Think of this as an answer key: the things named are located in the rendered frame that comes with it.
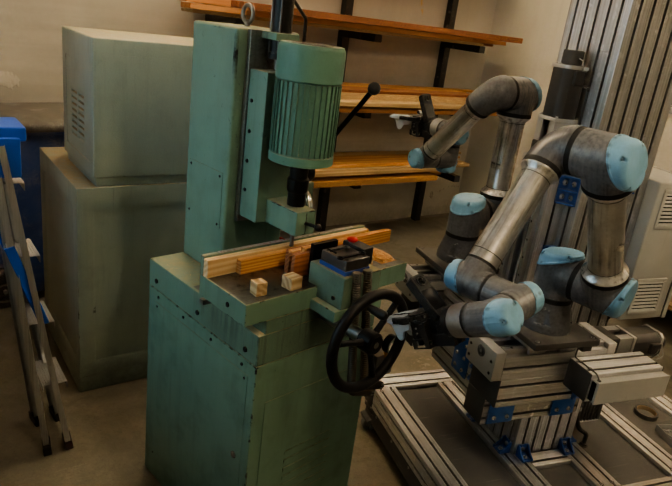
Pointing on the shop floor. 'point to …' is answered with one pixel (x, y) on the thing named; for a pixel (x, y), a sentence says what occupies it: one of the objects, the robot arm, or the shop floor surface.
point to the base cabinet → (241, 410)
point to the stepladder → (12, 132)
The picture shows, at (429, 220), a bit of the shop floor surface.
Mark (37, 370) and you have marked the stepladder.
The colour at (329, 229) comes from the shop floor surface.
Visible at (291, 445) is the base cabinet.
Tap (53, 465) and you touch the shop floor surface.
